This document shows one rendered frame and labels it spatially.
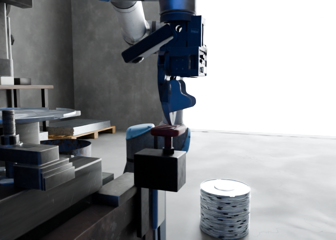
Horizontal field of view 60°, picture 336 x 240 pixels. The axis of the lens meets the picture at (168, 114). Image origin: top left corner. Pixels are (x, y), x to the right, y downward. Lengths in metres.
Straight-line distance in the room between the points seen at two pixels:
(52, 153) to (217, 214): 1.35
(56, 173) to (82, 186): 0.11
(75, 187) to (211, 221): 1.29
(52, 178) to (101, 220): 0.14
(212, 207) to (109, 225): 1.20
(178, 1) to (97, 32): 5.44
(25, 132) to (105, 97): 5.17
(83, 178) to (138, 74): 4.98
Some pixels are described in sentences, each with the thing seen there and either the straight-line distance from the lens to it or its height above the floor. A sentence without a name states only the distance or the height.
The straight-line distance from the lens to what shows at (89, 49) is 6.05.
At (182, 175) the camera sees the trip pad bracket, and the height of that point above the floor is 0.66.
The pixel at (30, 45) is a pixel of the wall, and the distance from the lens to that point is 5.46.
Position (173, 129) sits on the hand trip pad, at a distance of 0.56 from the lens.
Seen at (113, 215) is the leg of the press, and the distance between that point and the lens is 0.57.
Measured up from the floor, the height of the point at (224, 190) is 0.25.
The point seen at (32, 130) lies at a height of 0.75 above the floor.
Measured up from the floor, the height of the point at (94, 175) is 0.68.
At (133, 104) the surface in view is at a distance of 5.53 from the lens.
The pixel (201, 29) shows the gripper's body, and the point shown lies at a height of 0.95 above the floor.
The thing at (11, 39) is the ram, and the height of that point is 0.93.
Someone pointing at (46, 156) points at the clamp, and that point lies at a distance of 0.44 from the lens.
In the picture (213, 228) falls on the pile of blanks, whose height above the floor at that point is 0.05.
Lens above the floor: 0.84
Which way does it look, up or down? 6 degrees down
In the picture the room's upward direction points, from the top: straight up
